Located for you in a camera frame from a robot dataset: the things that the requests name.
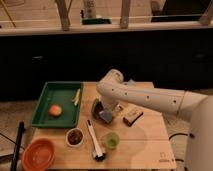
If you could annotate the green plastic tray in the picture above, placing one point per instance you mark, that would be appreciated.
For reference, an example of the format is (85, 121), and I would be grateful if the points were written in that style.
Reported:
(61, 94)

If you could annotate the purple bowl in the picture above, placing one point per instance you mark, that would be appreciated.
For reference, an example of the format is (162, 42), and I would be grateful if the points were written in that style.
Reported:
(97, 107)

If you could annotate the black pole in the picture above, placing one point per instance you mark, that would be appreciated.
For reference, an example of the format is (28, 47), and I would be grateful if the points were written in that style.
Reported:
(17, 147)

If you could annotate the white handled dish brush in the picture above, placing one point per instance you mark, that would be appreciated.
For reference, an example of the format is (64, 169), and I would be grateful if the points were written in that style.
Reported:
(98, 154)

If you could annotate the green plastic cup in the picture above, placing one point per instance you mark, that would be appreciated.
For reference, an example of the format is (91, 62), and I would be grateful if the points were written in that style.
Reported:
(111, 140)

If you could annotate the blue sponge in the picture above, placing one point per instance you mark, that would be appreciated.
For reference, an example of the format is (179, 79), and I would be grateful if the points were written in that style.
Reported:
(106, 116)

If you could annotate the orange bowl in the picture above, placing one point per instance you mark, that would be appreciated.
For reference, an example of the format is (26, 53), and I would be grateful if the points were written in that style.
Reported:
(38, 155)

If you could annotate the orange peach fruit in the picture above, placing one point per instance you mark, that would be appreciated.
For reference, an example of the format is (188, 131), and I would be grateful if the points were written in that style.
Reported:
(55, 110)

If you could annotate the yellow green banana toy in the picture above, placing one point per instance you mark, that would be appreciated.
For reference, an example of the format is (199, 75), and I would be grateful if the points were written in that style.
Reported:
(75, 100)

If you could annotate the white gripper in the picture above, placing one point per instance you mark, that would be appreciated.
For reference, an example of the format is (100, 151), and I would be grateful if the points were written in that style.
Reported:
(109, 104)

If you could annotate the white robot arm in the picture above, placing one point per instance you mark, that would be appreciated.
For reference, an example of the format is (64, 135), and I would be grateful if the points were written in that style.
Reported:
(195, 108)

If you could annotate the green base white object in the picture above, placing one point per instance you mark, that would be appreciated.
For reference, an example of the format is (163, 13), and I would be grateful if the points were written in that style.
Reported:
(88, 14)

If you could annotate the small white bowl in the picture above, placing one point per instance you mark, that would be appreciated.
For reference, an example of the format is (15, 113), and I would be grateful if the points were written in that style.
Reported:
(74, 137)

